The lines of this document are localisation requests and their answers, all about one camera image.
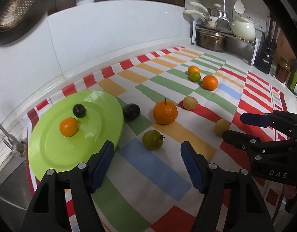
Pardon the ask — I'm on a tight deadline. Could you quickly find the large orange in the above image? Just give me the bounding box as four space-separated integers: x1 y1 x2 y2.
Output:
202 75 218 91

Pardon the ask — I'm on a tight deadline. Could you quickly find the slim gooseneck faucet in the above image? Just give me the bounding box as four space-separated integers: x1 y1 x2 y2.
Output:
0 123 27 157

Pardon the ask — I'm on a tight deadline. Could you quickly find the green plastic plate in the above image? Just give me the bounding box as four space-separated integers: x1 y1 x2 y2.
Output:
28 90 124 180

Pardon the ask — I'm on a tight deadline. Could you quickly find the metal counter shelf rack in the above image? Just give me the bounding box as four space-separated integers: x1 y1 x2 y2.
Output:
191 20 257 66

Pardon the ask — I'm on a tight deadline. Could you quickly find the dark plum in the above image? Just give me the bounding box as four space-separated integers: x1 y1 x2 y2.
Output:
72 104 86 118
123 103 141 121

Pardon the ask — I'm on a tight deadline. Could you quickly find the black knife block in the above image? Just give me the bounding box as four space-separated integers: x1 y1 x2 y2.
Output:
254 16 277 74

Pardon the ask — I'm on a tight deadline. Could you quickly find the green fruit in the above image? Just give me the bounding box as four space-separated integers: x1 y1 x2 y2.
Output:
142 130 165 151
189 72 201 83

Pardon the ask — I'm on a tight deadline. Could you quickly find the stainless steel sink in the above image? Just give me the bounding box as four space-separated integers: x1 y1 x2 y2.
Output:
0 157 32 213

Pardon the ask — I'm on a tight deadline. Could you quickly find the orange front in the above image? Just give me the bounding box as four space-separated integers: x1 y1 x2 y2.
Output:
59 117 79 137

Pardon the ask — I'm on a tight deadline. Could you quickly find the brass colander hanging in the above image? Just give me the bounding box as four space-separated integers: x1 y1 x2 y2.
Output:
0 0 37 32

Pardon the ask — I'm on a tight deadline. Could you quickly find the dark plum front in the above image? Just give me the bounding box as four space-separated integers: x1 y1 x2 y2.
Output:
72 104 86 118

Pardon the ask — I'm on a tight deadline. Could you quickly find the colourful striped tablecloth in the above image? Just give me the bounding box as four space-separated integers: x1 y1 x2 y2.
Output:
24 46 297 231

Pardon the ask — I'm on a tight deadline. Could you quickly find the white rice spoon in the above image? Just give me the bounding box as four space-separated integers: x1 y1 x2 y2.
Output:
233 0 245 14

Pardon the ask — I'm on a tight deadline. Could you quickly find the cream ceramic pot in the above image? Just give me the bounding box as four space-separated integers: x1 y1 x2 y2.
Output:
231 16 256 42

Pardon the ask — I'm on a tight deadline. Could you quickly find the steel spatula hanging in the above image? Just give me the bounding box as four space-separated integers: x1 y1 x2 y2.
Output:
215 0 231 34

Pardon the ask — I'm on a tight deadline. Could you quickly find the black frying pan hanging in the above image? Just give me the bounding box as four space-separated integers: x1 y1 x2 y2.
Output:
0 0 51 46

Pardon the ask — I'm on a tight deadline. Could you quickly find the cream handled saucepan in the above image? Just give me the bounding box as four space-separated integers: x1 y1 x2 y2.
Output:
183 2 223 29

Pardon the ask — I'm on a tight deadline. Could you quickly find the small orange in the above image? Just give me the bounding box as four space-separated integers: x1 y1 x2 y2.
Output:
188 66 200 74

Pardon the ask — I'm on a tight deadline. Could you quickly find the steel cooking pot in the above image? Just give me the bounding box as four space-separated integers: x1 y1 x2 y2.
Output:
196 29 227 52

